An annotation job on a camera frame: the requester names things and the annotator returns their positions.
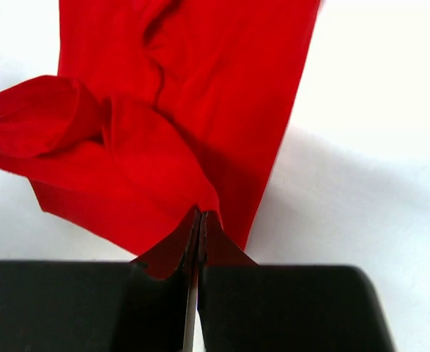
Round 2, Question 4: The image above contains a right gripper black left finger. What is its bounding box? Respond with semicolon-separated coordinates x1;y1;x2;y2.
0;208;200;351

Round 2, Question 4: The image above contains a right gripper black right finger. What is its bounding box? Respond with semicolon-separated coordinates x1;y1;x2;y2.
198;212;394;351

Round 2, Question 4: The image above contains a red t-shirt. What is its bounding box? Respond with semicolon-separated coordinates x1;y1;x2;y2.
0;0;324;257

